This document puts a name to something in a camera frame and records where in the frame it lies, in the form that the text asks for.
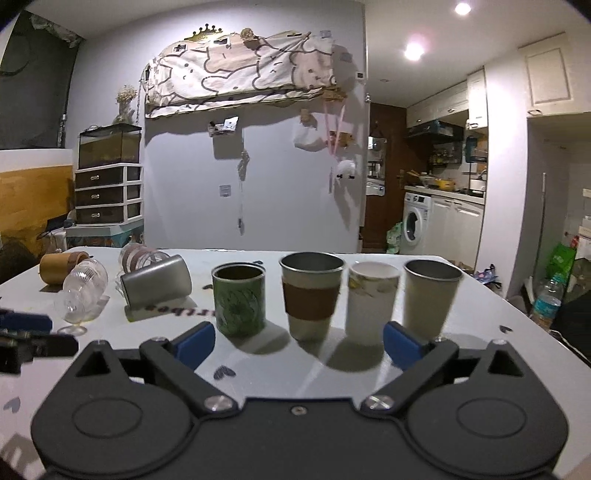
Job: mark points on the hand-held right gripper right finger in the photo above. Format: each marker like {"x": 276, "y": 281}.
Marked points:
{"x": 400, "y": 344}

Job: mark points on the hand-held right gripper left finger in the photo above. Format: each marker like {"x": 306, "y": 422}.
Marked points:
{"x": 196, "y": 342}

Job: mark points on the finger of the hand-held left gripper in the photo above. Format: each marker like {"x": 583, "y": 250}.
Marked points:
{"x": 25, "y": 321}
{"x": 44, "y": 346}

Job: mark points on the white paper cup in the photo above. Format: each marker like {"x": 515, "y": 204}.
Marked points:
{"x": 369, "y": 309}

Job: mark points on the tall grey metal cup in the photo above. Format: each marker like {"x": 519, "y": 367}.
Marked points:
{"x": 429, "y": 304}

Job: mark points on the green patterned tin cup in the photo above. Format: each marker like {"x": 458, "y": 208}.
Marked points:
{"x": 239, "y": 304}

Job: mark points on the brown paper cup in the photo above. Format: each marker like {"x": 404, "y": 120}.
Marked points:
{"x": 55, "y": 267}

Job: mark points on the clear ribbed plastic cup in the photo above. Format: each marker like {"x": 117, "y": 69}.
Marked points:
{"x": 85, "y": 290}

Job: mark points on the plain steel cup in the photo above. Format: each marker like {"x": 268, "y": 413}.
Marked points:
{"x": 159, "y": 284}

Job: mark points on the steel cup with brown sleeve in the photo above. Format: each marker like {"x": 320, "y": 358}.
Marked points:
{"x": 309, "y": 300}

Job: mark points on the clear cup with brown stripes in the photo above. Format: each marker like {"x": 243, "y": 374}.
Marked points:
{"x": 138, "y": 256}

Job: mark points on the wooden board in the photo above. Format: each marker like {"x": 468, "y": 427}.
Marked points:
{"x": 37, "y": 203}

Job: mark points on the white washing machine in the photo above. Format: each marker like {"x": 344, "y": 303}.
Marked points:
{"x": 415, "y": 221}

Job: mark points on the white kitchen base cabinet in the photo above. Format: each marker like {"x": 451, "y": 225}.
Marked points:
{"x": 457, "y": 226}

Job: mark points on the clear water bottle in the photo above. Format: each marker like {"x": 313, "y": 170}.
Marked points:
{"x": 547, "y": 302}

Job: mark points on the white drawer unit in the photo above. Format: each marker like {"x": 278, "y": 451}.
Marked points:
{"x": 108, "y": 194}

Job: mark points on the yellow pot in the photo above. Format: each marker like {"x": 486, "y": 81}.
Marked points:
{"x": 444, "y": 184}

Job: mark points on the green bag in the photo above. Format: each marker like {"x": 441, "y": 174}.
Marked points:
{"x": 561, "y": 261}

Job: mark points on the white plush toy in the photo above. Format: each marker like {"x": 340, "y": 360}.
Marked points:
{"x": 345, "y": 169}

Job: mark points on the glass fish tank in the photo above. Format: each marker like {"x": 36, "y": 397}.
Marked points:
{"x": 108, "y": 147}

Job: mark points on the black range hood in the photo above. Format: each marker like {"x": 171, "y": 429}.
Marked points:
{"x": 434, "y": 129}

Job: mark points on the dried flower bouquet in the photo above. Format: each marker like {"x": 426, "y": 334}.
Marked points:
{"x": 126, "y": 99}

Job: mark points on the ceiling light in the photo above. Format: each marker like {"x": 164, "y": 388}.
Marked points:
{"x": 414, "y": 50}
{"x": 462, "y": 8}

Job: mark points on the gold crown ornament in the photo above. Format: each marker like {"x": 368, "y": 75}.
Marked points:
{"x": 203, "y": 33}

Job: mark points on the printed cloth wall hanging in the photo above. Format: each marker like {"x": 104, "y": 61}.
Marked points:
{"x": 240, "y": 69}

